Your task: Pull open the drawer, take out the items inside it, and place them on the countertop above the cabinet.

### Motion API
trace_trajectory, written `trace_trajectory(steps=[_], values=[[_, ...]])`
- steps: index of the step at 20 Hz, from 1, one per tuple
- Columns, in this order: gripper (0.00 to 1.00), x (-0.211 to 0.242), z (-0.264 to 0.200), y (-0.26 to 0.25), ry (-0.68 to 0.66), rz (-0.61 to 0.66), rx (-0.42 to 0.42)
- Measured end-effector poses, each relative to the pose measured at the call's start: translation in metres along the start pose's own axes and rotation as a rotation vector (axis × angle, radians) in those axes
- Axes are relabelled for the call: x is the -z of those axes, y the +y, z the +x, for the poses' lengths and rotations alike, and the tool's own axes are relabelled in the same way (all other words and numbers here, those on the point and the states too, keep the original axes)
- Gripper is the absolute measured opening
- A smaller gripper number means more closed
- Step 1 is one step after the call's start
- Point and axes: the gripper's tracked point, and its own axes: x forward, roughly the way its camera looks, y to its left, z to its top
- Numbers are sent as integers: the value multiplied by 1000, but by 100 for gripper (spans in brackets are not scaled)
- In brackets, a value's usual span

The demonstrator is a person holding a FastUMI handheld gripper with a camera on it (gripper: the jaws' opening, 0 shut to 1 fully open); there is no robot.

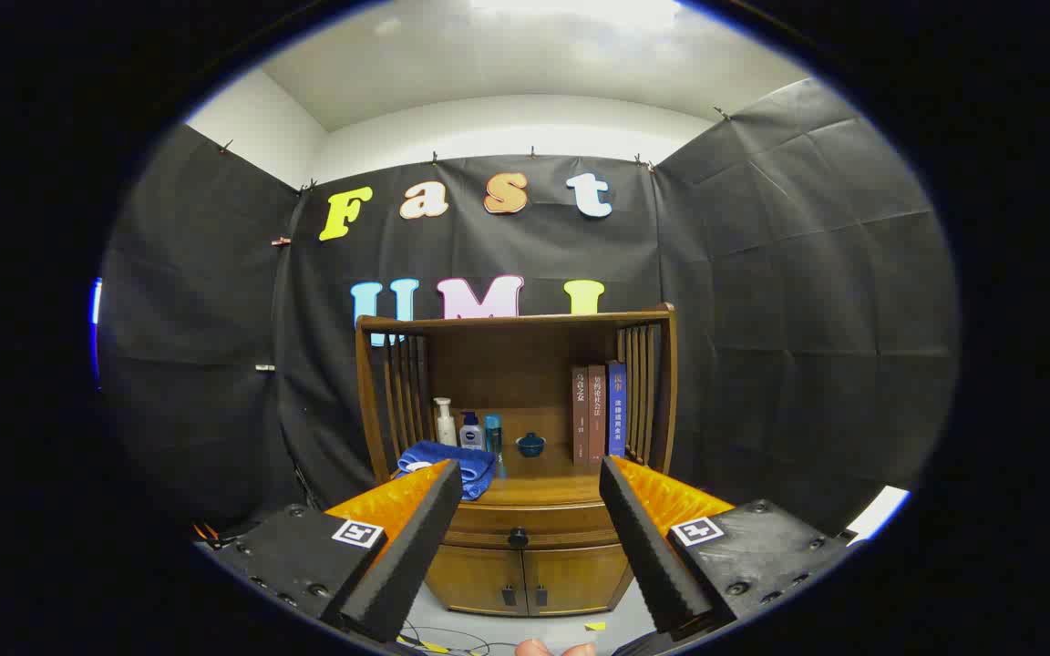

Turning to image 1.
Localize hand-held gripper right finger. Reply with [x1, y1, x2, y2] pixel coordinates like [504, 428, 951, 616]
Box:
[598, 455, 857, 637]

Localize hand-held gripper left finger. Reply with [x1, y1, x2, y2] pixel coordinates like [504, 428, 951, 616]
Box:
[204, 458, 465, 644]

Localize wooden drawer with black knob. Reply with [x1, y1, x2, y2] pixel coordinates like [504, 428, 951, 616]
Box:
[441, 501, 619, 551]

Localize wooden cabinet door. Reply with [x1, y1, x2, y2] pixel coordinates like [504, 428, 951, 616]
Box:
[524, 545, 633, 617]
[423, 545, 527, 617]

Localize wooden countertop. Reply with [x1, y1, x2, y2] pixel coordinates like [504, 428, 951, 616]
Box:
[393, 445, 622, 507]

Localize wooden cabinet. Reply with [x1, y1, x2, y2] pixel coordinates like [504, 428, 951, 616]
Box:
[355, 303, 679, 619]

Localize folded blue towel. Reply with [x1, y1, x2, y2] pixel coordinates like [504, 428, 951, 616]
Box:
[395, 440, 497, 502]

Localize blue book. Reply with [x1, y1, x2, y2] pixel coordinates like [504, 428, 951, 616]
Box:
[607, 361, 627, 458]

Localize light brown book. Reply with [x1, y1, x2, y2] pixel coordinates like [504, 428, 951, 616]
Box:
[588, 364, 609, 466]

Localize dark brown book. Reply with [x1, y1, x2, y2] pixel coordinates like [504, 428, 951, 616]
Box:
[572, 367, 591, 466]

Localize black floor cable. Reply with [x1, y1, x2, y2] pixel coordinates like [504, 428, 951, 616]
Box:
[397, 620, 491, 656]

